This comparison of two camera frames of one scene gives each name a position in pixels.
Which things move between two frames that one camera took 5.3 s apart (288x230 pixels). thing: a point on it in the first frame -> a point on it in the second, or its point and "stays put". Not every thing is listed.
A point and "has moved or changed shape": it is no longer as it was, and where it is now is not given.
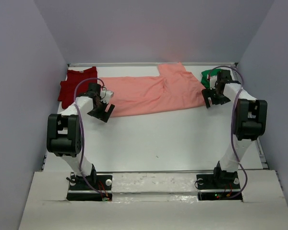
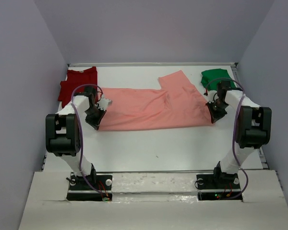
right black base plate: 220,180 stays put
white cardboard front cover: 157,201 stays put
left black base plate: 103,182 stays put
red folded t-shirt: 66,90 stays put
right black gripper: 207,93 -> 215,116
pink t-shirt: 174,87 has moved or changed shape
